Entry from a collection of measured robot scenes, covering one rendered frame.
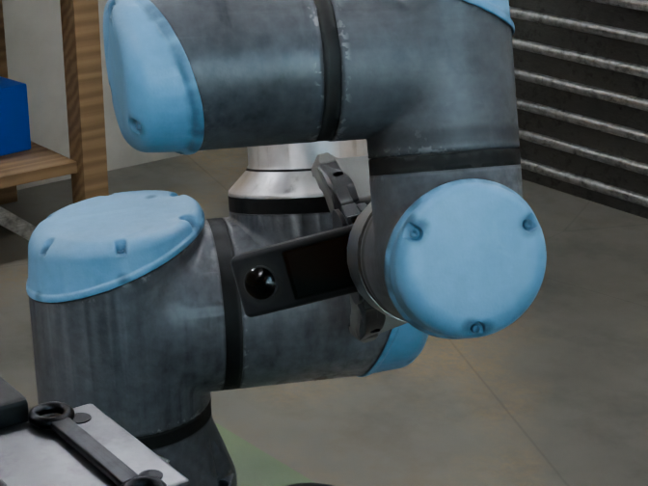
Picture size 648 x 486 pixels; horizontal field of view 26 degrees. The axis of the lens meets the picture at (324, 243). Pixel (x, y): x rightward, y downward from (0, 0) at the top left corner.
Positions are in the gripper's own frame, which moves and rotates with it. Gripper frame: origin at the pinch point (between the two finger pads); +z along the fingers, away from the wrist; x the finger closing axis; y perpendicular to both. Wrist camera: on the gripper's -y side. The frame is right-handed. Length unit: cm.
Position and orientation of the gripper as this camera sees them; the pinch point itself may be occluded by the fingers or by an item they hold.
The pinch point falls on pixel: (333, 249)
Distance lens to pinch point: 114.4
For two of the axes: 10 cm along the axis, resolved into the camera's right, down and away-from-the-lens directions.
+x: -2.3, -9.7, -0.7
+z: -1.5, -0.3, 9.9
